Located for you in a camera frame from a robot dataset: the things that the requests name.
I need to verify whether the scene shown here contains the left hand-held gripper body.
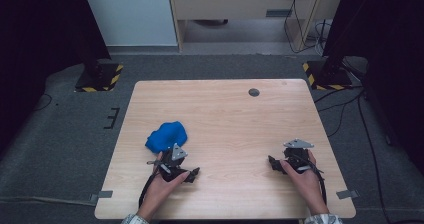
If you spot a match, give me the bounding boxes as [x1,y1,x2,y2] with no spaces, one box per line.
[147,143,192,183]

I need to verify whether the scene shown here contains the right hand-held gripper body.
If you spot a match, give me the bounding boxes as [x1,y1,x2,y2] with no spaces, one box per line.
[282,138,316,176]

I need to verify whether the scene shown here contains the blue cloth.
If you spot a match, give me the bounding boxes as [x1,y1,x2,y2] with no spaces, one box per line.
[144,120,189,154]

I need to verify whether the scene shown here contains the person's left hand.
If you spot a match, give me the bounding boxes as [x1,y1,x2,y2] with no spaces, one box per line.
[137,150,191,219]

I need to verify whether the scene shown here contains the person's right hand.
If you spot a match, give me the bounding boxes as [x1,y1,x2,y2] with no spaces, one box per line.
[279,149,330,216]

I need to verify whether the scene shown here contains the grey tape piece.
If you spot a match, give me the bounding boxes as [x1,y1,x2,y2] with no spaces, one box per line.
[335,189,360,200]
[89,190,114,204]

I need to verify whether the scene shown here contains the black stand base striped tape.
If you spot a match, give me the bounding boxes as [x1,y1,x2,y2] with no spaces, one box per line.
[302,60,354,91]
[74,63,124,93]

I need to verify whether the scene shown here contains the black curtain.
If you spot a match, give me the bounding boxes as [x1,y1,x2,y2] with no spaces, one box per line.
[322,0,424,165]
[0,0,112,152]

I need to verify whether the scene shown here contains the white panel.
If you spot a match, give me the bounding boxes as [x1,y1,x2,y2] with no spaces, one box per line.
[81,0,178,47]

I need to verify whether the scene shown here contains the beige wooden desk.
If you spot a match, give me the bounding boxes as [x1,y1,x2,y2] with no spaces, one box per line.
[166,0,346,53]

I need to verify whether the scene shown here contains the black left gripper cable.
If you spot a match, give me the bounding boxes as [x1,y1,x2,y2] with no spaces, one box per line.
[138,170,162,209]

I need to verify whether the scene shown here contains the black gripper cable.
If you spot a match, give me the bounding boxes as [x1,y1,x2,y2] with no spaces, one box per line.
[298,162,328,206]
[138,170,162,209]

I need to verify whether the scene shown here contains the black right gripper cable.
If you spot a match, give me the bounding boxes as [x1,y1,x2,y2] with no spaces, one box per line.
[298,162,328,206]

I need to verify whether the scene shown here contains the long black floor cable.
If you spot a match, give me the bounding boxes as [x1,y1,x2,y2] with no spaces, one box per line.
[357,93,392,224]

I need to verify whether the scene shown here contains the black hanging power cable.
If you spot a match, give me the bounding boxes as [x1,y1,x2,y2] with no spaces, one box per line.
[283,0,326,54]

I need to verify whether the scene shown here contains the thin black floor cable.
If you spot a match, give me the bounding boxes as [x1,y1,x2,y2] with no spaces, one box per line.
[34,93,53,112]

